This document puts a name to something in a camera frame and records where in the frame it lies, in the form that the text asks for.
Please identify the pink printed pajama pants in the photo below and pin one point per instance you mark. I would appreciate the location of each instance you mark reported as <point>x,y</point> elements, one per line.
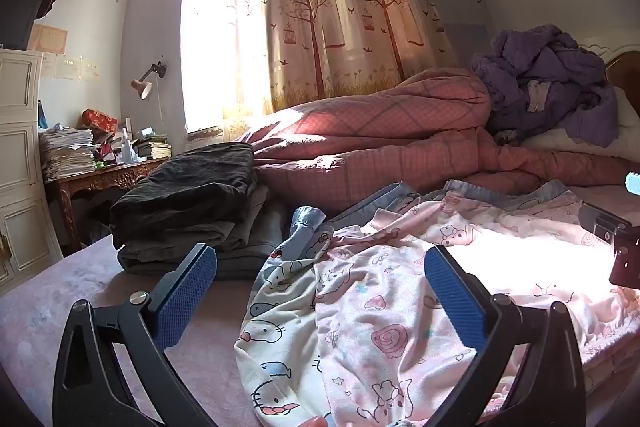
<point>400,332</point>

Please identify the white wall certificate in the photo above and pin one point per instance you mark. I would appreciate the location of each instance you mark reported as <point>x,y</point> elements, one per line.
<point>67,68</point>

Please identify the clear plastic bottle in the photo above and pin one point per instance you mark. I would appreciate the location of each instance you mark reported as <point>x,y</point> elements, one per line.
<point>127,149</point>

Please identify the black folded pants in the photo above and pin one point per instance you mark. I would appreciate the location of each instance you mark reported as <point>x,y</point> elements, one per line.
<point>185,187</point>

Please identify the carved wooden desk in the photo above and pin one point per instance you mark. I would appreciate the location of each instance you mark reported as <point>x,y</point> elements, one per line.
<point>95,179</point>

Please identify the purple fleece blanket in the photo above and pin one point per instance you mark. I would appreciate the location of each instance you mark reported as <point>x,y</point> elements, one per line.
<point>550,77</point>

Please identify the white panelled cabinet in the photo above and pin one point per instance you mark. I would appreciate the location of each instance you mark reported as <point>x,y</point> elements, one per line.
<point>20,157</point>

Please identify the grey folded pants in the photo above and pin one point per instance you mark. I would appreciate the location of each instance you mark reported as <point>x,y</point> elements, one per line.
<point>250,237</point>

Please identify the orange wall certificate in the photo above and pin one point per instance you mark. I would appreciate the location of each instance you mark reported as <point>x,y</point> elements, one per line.
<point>47,39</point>

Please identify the white pillow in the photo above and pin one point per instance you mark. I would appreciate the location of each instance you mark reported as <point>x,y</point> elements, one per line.
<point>627,127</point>

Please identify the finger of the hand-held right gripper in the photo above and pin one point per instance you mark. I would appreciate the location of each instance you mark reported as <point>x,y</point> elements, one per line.
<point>633,183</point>
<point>602,218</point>

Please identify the bed with pink sheet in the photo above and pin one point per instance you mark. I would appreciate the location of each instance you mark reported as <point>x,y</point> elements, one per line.
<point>50,322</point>

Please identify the stack of books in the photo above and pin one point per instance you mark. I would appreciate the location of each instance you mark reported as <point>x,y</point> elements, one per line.
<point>155,148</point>

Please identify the pink checked quilt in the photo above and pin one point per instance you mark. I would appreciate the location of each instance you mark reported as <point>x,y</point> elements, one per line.
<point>380,142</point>

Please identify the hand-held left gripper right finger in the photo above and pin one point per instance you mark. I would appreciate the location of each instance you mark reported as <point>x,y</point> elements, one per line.
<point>456,302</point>

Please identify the red box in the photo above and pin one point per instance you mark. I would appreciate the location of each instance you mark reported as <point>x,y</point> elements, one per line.
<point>100,121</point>

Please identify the window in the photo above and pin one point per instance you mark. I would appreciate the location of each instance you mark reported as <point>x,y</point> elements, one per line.
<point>210,32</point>

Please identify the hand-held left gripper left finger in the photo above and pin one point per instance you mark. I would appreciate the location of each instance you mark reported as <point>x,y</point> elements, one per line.
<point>185,294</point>

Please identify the stack of papers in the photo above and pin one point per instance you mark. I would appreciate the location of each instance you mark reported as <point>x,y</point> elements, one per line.
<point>67,152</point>

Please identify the tree-print curtain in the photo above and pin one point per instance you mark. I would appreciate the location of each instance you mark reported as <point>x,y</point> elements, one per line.
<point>325,7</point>

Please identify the pink wall lamp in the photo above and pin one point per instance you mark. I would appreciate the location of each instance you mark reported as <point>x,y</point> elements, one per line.
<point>141,88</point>

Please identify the white cat-print pajama pants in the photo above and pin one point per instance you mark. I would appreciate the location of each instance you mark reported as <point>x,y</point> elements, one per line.
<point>280,332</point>

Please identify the bed headboard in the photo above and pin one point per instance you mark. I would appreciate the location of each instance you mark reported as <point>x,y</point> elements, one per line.
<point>625,64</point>

